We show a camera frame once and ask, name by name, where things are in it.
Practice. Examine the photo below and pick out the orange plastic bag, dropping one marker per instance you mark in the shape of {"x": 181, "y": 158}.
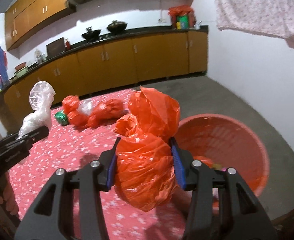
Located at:
{"x": 145, "y": 177}
{"x": 106, "y": 111}
{"x": 77, "y": 111}

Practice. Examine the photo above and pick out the clear plastic bag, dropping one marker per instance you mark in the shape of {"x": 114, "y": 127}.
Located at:
{"x": 41, "y": 99}

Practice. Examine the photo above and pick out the orange plastic bag right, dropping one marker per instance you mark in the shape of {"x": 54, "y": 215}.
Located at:
{"x": 106, "y": 111}

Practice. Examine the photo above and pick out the green plastic bag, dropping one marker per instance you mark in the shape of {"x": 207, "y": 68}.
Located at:
{"x": 61, "y": 118}

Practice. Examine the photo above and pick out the upper kitchen cabinets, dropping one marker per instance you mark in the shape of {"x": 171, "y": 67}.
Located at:
{"x": 24, "y": 18}

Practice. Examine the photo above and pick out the pink floral hanging cloth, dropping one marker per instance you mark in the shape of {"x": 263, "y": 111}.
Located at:
{"x": 271, "y": 18}

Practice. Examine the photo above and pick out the red plastic basket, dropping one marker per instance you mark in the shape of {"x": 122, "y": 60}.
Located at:
{"x": 227, "y": 142}

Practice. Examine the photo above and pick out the clear jar on counter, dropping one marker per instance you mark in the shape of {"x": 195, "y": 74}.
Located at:
{"x": 39, "y": 56}

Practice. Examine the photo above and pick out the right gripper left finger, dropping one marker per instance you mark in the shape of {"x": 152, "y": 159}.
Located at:
{"x": 50, "y": 215}

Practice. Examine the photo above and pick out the kitchen cabinets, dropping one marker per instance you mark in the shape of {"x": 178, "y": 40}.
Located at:
{"x": 24, "y": 18}
{"x": 130, "y": 59}

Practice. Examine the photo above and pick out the lower kitchen cabinets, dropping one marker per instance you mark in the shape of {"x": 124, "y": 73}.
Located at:
{"x": 130, "y": 59}

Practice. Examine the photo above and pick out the orange plastic bag top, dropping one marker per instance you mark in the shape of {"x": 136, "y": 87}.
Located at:
{"x": 77, "y": 111}

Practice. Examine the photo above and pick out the red floral tablecloth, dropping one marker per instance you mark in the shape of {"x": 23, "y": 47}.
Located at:
{"x": 71, "y": 149}

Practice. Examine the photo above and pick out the black wok left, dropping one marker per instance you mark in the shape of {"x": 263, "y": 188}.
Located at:
{"x": 91, "y": 35}

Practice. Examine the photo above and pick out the black wok with lid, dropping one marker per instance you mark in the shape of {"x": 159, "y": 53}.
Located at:
{"x": 117, "y": 27}

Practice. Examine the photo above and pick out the dark cutting board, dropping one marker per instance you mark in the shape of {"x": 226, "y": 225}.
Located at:
{"x": 55, "y": 48}

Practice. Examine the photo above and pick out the red bag with groceries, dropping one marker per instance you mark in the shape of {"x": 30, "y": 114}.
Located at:
{"x": 182, "y": 17}

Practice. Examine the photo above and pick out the stacked bowls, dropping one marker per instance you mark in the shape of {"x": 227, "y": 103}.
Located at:
{"x": 20, "y": 70}

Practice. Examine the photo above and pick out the white mug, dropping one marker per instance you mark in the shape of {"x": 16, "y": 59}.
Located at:
{"x": 198, "y": 25}

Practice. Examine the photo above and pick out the orange plastic bag front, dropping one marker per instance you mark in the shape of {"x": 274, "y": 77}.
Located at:
{"x": 145, "y": 177}

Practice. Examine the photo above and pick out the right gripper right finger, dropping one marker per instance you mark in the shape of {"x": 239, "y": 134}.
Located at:
{"x": 222, "y": 204}

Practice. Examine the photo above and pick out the person's left hand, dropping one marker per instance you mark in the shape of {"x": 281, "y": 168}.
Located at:
{"x": 8, "y": 197}

